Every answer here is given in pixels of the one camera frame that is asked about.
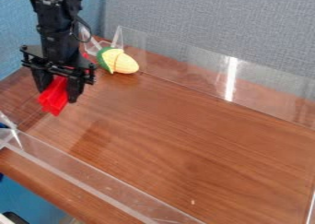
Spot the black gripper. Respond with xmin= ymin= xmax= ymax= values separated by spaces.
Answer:
xmin=20 ymin=45 xmax=96 ymax=103

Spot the red plastic block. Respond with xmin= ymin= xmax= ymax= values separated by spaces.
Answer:
xmin=38 ymin=76 xmax=70 ymax=116

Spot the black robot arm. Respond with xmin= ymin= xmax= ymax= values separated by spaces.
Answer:
xmin=20 ymin=0 xmax=96 ymax=103

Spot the yellow toy corn cob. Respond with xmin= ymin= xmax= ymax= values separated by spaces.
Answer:
xmin=96 ymin=47 xmax=139 ymax=74

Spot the clear acrylic front barrier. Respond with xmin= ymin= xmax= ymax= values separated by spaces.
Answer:
xmin=0 ymin=112 xmax=206 ymax=224

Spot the clear acrylic barrier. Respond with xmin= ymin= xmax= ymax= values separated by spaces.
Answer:
xmin=84 ymin=27 xmax=315 ymax=130
xmin=0 ymin=112 xmax=206 ymax=224

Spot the clear acrylic back barrier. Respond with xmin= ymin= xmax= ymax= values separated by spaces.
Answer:
xmin=84 ymin=27 xmax=315 ymax=130

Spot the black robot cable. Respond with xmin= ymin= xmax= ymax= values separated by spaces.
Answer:
xmin=70 ymin=15 xmax=94 ymax=44

